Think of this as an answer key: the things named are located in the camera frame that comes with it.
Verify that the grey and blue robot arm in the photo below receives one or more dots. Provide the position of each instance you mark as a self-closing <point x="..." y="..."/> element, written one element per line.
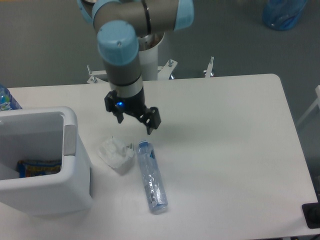
<point x="118" y="26"/>

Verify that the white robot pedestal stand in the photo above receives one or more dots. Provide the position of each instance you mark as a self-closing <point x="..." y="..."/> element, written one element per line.
<point x="148" y="57"/>

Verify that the white frame at right edge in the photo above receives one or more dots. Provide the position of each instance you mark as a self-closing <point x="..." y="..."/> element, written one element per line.
<point x="311" y="111"/>

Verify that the blue snack wrapper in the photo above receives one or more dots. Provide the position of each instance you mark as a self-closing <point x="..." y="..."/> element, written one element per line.
<point x="34" y="168"/>

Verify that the clear plastic bottle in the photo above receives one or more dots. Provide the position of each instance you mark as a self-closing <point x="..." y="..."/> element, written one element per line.
<point x="151" y="177"/>

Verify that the white tissue paper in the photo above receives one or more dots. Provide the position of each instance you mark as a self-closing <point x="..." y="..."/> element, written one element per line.
<point x="115" y="152"/>

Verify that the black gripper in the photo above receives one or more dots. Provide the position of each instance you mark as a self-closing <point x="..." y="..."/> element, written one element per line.
<point x="135" y="107"/>

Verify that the blue labelled bottle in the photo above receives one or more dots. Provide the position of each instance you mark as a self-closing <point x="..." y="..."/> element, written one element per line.
<point x="7" y="101"/>

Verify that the black device at table corner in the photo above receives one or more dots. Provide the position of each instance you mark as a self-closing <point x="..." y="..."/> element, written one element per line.
<point x="311" y="212"/>

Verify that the white plastic trash can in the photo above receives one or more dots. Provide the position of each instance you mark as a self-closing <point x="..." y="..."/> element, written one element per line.
<point x="49" y="133"/>

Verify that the blue plastic bag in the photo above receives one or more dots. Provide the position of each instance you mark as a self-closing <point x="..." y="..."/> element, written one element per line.
<point x="282" y="15"/>

